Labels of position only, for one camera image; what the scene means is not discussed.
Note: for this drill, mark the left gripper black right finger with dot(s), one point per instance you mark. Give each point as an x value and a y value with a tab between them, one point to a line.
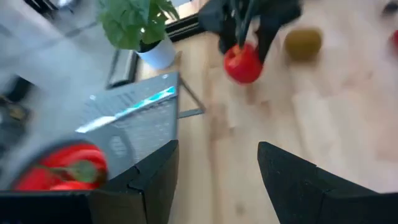
311	199

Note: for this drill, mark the red collapsible bowl grey rim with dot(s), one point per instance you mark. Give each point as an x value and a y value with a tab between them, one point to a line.
62	154

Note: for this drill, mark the brown kiwi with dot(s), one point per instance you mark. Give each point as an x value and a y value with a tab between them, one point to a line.
303	44

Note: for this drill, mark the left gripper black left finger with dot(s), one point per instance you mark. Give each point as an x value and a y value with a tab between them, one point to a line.
140	193

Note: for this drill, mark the green potted plant white pot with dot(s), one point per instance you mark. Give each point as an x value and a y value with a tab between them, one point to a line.
130	25

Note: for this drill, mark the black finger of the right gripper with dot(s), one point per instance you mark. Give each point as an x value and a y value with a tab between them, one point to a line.
270	39
229	40

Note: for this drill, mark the red strawberry green leaves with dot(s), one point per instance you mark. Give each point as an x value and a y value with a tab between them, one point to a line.
84	171

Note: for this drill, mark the big red apple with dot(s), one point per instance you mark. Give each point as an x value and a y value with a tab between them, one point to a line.
244	67

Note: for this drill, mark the small round red fruit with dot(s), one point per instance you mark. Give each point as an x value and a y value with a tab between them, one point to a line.
395	40

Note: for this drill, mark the grey perforated metal stand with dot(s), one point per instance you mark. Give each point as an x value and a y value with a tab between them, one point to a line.
149	124

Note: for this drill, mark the small dark round fruit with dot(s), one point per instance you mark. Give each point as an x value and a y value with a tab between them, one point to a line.
391	7

